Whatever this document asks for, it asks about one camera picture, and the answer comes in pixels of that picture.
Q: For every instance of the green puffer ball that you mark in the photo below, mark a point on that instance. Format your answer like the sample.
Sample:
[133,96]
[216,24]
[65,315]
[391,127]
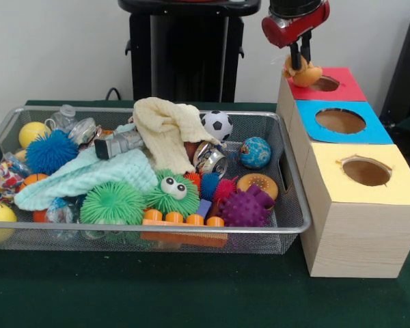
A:
[112,203]

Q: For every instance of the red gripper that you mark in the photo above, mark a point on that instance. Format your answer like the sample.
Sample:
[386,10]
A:
[290,30]

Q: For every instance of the mint green muslin cloth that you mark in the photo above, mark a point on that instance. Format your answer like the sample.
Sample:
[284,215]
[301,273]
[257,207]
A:
[99,174]

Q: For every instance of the cream muslin cloth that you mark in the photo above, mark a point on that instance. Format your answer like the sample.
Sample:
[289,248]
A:
[164,130]

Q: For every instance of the grey plastic toy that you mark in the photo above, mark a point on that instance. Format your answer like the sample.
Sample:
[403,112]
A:
[123,143]

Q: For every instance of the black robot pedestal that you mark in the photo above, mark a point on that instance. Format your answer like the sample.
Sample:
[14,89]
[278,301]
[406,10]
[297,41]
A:
[188,51]

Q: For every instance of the wooden box with three holes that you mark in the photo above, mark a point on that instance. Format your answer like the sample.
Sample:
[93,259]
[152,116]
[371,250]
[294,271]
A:
[362,239]

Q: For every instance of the black and white soccer ball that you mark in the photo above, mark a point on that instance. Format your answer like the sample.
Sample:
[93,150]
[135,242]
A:
[217,125]

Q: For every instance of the silver mesh bin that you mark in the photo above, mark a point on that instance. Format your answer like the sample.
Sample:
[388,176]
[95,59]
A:
[191,229]

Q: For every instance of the dark green tablecloth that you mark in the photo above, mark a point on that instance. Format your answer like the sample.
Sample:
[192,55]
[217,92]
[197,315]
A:
[191,290]

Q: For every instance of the blue globe ball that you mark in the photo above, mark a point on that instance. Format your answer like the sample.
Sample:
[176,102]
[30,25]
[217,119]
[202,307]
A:
[255,153]

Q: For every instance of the green fuzzy ball with eyes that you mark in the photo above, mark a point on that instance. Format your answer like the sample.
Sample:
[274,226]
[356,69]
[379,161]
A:
[164,205]

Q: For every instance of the orange building block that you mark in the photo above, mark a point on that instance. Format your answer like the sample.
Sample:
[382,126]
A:
[172,217]

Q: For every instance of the purple spiky ball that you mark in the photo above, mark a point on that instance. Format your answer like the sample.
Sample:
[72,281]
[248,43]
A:
[241,208]

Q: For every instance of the blue puffer ball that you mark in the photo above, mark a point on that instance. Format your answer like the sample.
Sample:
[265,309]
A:
[51,152]

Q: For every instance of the orange-brown plush bear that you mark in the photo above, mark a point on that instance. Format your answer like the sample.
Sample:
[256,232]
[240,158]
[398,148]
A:
[307,77]

